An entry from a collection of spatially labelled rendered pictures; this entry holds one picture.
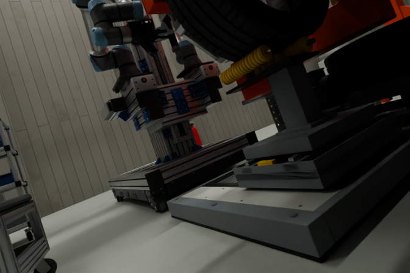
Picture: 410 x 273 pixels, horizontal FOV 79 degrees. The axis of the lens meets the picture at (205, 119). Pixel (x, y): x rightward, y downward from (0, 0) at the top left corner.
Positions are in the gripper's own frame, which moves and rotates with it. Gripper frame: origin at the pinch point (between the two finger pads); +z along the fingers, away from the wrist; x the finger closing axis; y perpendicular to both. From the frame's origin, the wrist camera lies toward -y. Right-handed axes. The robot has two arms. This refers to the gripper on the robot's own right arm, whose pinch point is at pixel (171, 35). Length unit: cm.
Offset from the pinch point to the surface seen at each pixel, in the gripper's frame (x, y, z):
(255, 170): -35, -68, -8
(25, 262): 1, -69, -77
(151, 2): -26.8, -0.3, -18.9
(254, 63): -41, -33, 3
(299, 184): -52, -72, -8
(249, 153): -29, -63, -3
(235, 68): -32.3, -31.4, 2.2
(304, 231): -63, -76, -23
